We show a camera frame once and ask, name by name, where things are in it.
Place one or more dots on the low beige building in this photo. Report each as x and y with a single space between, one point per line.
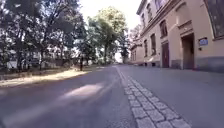
136 53

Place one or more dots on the large green tree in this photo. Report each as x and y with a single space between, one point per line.
108 30

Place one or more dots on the cobblestone strip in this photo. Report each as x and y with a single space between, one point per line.
150 113

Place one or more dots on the grey asphalt road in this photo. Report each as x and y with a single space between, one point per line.
66 106

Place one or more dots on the dirt and grass verge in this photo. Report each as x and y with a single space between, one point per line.
36 78

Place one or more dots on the grey asphalt pavement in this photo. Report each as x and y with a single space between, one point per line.
193 93

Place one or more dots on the row of trees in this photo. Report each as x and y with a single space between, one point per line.
33 30

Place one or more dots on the beige multi-storey building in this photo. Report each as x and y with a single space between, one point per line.
196 26

